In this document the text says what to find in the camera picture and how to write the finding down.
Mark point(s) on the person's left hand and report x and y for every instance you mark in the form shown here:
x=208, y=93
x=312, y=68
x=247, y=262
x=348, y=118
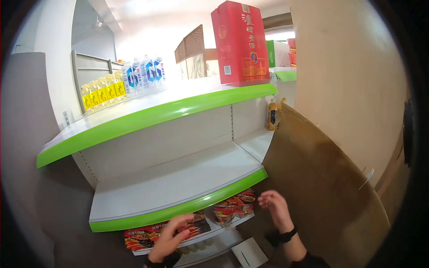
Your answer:
x=166, y=241

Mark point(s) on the person's right hand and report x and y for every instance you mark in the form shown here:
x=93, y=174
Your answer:
x=280, y=209

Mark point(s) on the person's left thumb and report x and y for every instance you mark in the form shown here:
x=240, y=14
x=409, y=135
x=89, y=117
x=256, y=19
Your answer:
x=185, y=236

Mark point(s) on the person's left fingers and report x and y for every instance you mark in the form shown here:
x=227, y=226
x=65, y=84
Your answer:
x=181, y=221

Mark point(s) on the person's right fingers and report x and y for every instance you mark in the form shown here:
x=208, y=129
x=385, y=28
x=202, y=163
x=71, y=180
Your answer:
x=266, y=199

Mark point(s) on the black wrist band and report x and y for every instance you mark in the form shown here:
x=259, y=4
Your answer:
x=169, y=260
x=285, y=236

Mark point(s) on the full green-edged shop shelf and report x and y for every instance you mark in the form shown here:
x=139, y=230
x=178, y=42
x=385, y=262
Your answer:
x=174, y=181

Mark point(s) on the brown cardboard sheet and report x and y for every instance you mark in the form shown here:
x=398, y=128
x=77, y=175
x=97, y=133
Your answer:
x=311, y=187

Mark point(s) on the white paper card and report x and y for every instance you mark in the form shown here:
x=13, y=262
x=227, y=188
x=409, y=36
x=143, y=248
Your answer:
x=249, y=252

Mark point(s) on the white shelf with cartons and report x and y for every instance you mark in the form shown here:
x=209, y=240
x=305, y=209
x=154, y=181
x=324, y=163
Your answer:
x=280, y=57

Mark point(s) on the brown wooden cabinet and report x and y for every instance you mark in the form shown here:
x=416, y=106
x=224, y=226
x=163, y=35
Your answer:
x=194, y=53

